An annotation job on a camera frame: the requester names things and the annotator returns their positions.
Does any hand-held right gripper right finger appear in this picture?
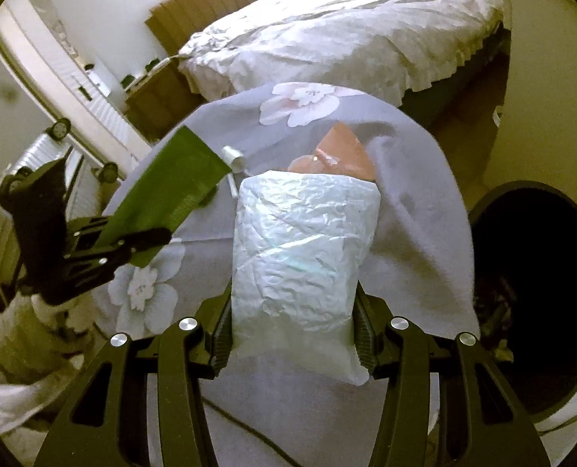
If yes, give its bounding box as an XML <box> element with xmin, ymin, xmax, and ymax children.
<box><xmin>353</xmin><ymin>286</ymin><xmax>553</xmax><ymax>467</ymax></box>

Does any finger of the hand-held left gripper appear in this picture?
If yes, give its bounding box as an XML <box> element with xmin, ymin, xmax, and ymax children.
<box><xmin>65</xmin><ymin>215</ymin><xmax>116</xmax><ymax>250</ymax></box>
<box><xmin>63</xmin><ymin>228</ymin><xmax>173</xmax><ymax>293</ymax></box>

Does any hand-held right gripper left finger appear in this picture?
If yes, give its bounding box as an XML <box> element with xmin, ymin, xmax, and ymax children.
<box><xmin>34</xmin><ymin>281</ymin><xmax>235</xmax><ymax>467</ymax></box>

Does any green packet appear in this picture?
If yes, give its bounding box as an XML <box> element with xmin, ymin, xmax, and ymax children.
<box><xmin>95</xmin><ymin>125</ymin><xmax>234</xmax><ymax>268</ymax></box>

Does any white bubble wrap mailer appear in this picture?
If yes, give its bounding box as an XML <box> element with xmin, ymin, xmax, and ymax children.
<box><xmin>231</xmin><ymin>170</ymin><xmax>383</xmax><ymax>386</ymax></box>

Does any black trash bin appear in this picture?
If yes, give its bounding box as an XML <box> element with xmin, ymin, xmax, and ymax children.
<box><xmin>468</xmin><ymin>181</ymin><xmax>577</xmax><ymax>437</ymax></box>

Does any person's left forearm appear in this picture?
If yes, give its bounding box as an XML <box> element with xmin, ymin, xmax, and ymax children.
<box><xmin>0</xmin><ymin>296</ymin><xmax>100</xmax><ymax>431</ymax></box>

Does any white radiator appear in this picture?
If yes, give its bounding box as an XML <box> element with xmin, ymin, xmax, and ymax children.
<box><xmin>0</xmin><ymin>130</ymin><xmax>141</xmax><ymax>258</ymax></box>

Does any black knob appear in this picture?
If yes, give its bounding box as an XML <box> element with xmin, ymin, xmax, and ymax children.
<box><xmin>47</xmin><ymin>118</ymin><xmax>73</xmax><ymax>141</ymax></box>
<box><xmin>93</xmin><ymin>162</ymin><xmax>120</xmax><ymax>182</ymax></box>

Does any grey floral tablecloth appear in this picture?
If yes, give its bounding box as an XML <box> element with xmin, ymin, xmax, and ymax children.
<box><xmin>93</xmin><ymin>82</ymin><xmax>482</xmax><ymax>467</ymax></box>

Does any small white cylinder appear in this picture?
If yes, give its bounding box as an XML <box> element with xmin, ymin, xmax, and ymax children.
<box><xmin>221</xmin><ymin>145</ymin><xmax>248</xmax><ymax>174</ymax></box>

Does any brown nightstand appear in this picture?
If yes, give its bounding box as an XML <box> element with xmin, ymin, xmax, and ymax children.
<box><xmin>122</xmin><ymin>56</ymin><xmax>208</xmax><ymax>141</ymax></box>

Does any salmon pink wrapper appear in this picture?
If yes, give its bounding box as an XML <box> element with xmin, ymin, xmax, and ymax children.
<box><xmin>287</xmin><ymin>124</ymin><xmax>378</xmax><ymax>186</ymax></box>

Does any brown padded headboard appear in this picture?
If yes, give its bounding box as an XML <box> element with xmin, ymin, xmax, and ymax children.
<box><xmin>144</xmin><ymin>0</ymin><xmax>300</xmax><ymax>58</ymax></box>

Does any white dresser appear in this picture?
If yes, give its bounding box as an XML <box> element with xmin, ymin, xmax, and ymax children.
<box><xmin>482</xmin><ymin>0</ymin><xmax>577</xmax><ymax>201</ymax></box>

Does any bed with white duvet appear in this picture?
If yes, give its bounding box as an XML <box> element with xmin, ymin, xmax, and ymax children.
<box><xmin>178</xmin><ymin>0</ymin><xmax>512</xmax><ymax>127</ymax></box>

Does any black cable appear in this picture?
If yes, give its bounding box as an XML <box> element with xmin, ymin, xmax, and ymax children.
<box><xmin>202</xmin><ymin>395</ymin><xmax>305</xmax><ymax>467</ymax></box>

